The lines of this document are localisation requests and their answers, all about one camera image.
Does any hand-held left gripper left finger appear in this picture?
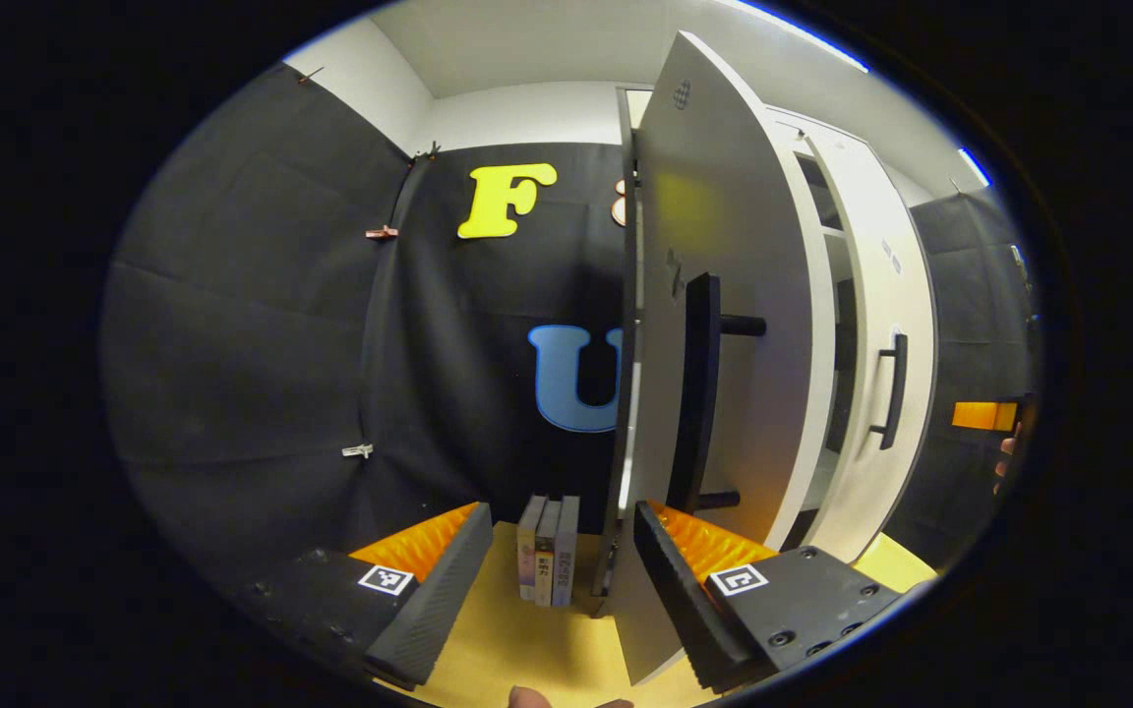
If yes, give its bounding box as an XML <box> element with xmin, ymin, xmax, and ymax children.
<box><xmin>232</xmin><ymin>501</ymin><xmax>495</xmax><ymax>689</ymax></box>

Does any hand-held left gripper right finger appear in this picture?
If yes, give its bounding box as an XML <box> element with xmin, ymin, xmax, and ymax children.
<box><xmin>633</xmin><ymin>500</ymin><xmax>907</xmax><ymax>692</ymax></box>

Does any white cabinet door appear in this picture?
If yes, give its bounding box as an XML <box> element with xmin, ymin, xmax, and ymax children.
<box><xmin>594</xmin><ymin>29</ymin><xmax>838</xmax><ymax>687</ymax></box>
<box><xmin>803</xmin><ymin>128</ymin><xmax>939</xmax><ymax>563</ymax></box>

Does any white cabinet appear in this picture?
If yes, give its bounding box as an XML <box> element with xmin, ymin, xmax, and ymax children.
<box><xmin>616</xmin><ymin>87</ymin><xmax>941</xmax><ymax>566</ymax></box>

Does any upright book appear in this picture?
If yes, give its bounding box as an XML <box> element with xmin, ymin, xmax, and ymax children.
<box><xmin>534</xmin><ymin>500</ymin><xmax>564</xmax><ymax>608</ymax></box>
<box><xmin>517</xmin><ymin>495</ymin><xmax>550</xmax><ymax>603</ymax></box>
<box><xmin>552</xmin><ymin>495</ymin><xmax>581</xmax><ymax>608</ymax></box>

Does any black backdrop cloth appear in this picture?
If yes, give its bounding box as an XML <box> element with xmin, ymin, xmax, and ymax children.
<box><xmin>99</xmin><ymin>64</ymin><xmax>1040</xmax><ymax>591</ymax></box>

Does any black door handle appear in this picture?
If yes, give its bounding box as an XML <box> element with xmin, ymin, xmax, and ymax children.
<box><xmin>665</xmin><ymin>272</ymin><xmax>767</xmax><ymax>514</ymax></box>
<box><xmin>869</xmin><ymin>332</ymin><xmax>910</xmax><ymax>451</ymax></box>

